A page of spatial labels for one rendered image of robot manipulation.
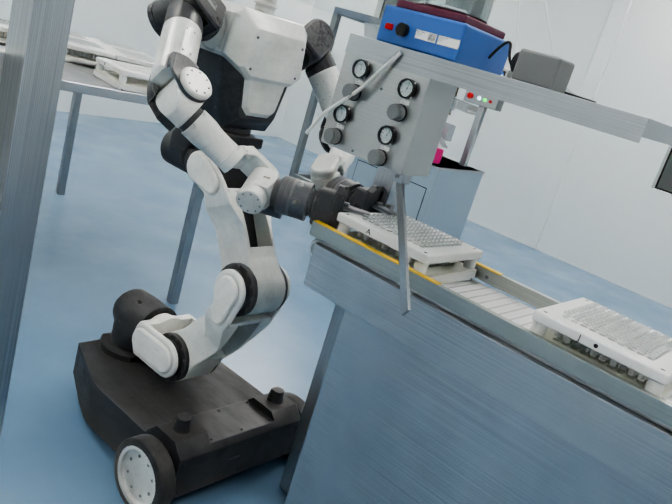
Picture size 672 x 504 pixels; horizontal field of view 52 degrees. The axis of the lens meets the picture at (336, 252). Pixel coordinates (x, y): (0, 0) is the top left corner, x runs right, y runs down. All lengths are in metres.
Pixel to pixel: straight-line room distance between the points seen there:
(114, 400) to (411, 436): 0.90
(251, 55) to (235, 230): 0.45
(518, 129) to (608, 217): 1.17
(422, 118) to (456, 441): 0.64
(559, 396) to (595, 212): 5.27
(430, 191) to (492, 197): 2.88
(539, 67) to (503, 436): 0.69
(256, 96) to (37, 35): 0.87
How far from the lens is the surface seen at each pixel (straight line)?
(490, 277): 1.61
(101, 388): 2.10
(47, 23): 1.08
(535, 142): 6.73
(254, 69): 1.80
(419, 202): 4.06
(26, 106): 1.09
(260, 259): 1.84
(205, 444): 1.91
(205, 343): 1.97
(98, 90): 2.64
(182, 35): 1.64
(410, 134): 1.36
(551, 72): 1.34
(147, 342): 2.10
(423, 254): 1.40
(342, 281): 1.49
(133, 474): 1.94
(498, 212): 6.84
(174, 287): 3.09
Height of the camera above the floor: 1.25
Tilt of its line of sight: 16 degrees down
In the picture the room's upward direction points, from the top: 17 degrees clockwise
